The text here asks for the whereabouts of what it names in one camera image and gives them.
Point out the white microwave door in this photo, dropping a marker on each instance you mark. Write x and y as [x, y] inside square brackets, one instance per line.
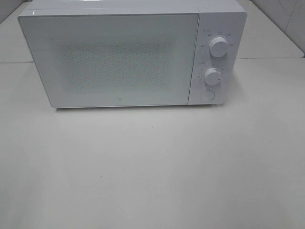
[117, 60]

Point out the round white door release button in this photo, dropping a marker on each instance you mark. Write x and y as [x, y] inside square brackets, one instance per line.
[207, 96]

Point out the upper white power knob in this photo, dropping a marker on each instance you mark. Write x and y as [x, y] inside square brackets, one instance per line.
[218, 46]

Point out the white microwave oven body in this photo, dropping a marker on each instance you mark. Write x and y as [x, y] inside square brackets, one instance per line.
[216, 17]

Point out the white timer knob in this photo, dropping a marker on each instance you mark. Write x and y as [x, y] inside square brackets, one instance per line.
[212, 76]

